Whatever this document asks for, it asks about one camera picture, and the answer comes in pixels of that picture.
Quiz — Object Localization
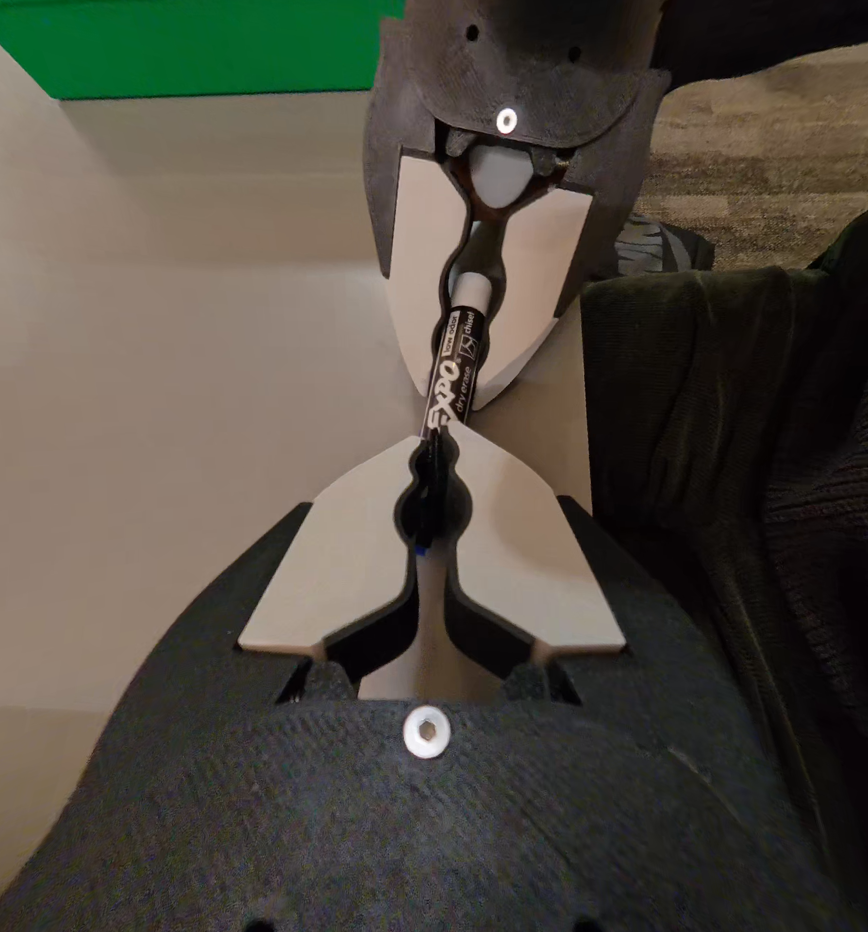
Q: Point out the grey desk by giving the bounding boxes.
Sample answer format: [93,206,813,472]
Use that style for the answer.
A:
[0,15,595,897]

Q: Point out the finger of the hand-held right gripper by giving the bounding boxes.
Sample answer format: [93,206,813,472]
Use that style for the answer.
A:
[470,185,595,410]
[390,149,479,398]

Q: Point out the person's black sweater torso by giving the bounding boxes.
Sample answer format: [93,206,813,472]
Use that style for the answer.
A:
[765,328,868,932]

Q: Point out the person's shoe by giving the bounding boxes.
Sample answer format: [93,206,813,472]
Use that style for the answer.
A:
[612,215,715,279]

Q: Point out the person's leg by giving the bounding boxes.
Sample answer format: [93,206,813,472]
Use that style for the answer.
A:
[580,189,868,932]

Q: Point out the black dry erase marker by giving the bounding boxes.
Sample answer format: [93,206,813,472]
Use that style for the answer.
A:
[418,271,495,441]

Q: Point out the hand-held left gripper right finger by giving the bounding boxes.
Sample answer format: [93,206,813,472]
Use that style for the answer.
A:
[434,422,628,685]

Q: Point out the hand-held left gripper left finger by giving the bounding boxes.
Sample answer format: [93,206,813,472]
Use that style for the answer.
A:
[237,435,429,682]

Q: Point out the green plastic bin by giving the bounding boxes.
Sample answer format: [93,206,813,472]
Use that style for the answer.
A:
[0,0,406,100]

